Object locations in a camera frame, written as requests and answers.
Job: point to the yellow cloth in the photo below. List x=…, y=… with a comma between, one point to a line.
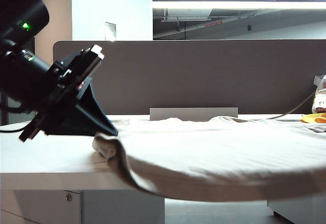
x=309, y=118

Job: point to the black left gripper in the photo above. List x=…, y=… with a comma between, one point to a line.
x=66, y=81

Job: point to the white wall switch plate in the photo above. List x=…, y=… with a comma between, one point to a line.
x=110, y=30

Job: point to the long ceiling light strip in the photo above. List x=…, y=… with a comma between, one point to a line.
x=229, y=4

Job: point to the white drawer cabinet with lock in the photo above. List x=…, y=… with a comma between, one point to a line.
x=114, y=206

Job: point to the white printed snack bag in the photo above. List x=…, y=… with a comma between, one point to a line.
x=319, y=99

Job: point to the beige T-shirt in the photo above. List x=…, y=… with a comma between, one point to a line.
x=216, y=152

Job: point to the red ceiling sign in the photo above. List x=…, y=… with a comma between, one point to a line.
x=214, y=24

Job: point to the grey desk partition panel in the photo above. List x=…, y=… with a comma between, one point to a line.
x=191, y=76

